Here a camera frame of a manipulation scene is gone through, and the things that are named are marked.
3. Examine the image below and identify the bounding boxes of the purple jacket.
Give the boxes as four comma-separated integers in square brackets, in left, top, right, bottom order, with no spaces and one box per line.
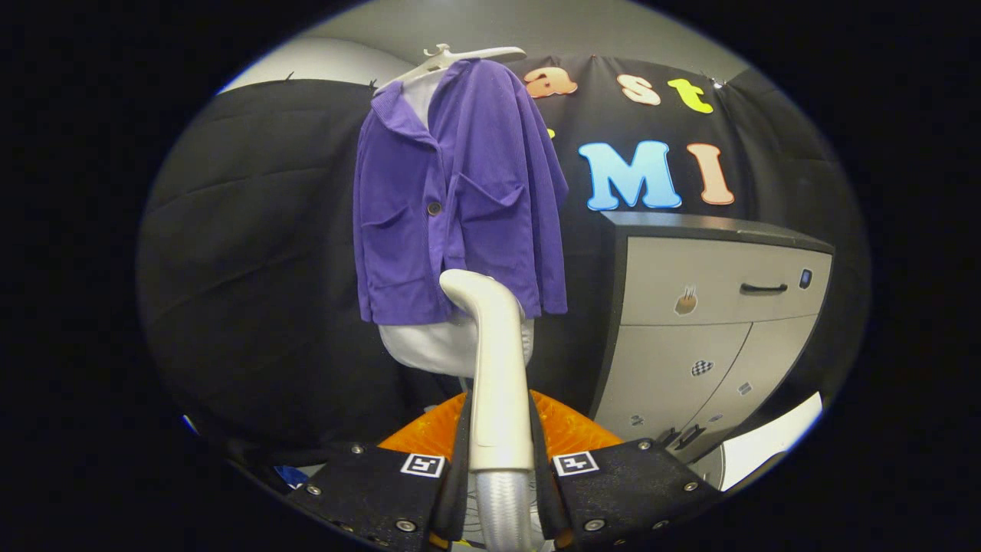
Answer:
[353,57,570,326]

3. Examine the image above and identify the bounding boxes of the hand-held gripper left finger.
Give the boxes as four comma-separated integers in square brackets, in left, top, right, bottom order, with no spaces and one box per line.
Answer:
[288,391,474,552]

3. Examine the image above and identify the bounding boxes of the white padded ironing form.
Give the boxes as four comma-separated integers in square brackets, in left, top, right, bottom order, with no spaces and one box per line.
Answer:
[378,73,535,378]

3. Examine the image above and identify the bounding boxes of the grey cabinet with dark top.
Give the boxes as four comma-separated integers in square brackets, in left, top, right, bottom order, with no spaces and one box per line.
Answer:
[586,211,835,465]

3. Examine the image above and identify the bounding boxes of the white clothes hanger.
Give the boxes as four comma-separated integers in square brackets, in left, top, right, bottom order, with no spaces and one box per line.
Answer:
[374,44,528,97]

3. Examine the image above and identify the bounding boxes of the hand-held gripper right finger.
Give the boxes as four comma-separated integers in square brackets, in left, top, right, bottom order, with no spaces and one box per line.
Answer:
[527,389,723,552]

